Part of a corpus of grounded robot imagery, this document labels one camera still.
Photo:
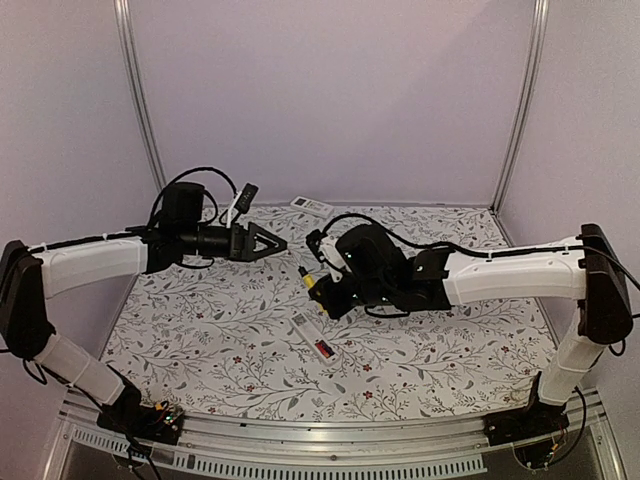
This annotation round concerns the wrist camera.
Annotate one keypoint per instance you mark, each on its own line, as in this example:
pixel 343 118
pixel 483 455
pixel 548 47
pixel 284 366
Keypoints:
pixel 313 242
pixel 246 197

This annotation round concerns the left aluminium frame post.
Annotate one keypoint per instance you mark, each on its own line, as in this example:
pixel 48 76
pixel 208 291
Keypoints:
pixel 133 72

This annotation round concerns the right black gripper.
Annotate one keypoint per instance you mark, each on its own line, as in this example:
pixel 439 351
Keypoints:
pixel 334 307

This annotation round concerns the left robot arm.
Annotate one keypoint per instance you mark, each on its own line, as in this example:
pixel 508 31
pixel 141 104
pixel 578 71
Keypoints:
pixel 65 277

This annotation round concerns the yellow handled screwdriver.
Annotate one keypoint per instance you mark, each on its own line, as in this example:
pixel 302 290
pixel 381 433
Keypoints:
pixel 306 269

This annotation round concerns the right aluminium frame post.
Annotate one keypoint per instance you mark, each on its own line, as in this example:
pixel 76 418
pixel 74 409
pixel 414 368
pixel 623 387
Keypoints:
pixel 525 99

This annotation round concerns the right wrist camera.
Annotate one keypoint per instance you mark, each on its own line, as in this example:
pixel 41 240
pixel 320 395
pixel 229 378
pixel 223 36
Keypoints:
pixel 313 242

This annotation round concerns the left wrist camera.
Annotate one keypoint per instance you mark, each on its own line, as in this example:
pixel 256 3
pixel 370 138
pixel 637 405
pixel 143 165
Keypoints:
pixel 246 197

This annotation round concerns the aluminium frame post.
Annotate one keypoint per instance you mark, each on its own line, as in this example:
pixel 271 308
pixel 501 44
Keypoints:
pixel 133 72
pixel 525 99

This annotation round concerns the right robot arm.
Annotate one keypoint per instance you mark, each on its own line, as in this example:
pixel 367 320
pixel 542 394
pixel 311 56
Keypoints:
pixel 367 268

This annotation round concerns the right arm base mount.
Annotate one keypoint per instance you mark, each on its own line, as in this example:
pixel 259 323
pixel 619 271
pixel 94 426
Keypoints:
pixel 528 429

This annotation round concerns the white air conditioner remote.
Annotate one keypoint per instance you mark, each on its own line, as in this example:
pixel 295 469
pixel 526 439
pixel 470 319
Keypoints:
pixel 310 334

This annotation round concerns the red black battery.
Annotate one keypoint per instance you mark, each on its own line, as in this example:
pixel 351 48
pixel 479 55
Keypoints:
pixel 324 349

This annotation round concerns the floral patterned table mat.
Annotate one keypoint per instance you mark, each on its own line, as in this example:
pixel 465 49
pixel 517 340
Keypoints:
pixel 219 340

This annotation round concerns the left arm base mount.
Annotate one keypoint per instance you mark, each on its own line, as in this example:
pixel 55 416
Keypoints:
pixel 160 422

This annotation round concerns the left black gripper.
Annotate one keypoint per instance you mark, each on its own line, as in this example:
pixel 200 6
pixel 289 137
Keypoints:
pixel 242 243

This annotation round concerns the front aluminium rail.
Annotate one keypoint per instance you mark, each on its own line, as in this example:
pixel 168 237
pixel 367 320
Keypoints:
pixel 219 447

